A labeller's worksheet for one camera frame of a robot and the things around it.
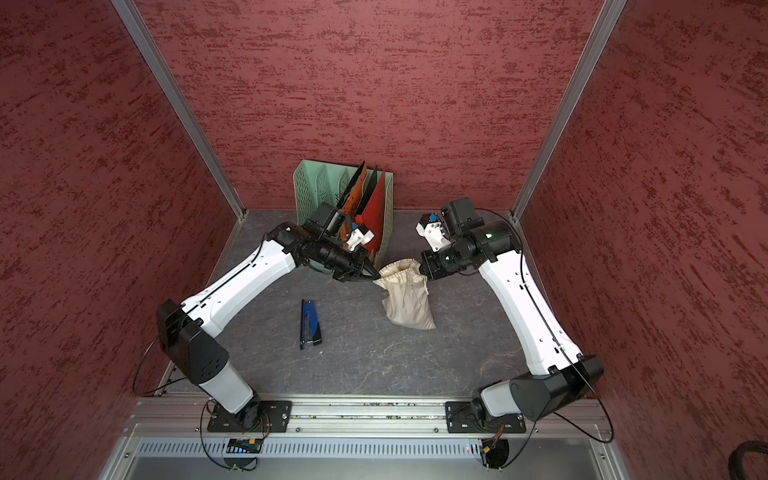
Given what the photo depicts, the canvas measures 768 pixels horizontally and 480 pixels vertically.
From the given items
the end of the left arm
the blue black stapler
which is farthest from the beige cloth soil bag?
the blue black stapler

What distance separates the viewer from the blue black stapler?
2.85 feet

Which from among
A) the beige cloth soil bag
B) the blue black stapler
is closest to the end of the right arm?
the beige cloth soil bag

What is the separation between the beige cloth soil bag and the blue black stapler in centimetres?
23

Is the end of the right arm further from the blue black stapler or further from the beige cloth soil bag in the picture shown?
the blue black stapler

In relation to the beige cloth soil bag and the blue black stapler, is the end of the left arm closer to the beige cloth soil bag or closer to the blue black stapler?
the beige cloth soil bag

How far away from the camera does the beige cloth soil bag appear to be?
703 millimetres
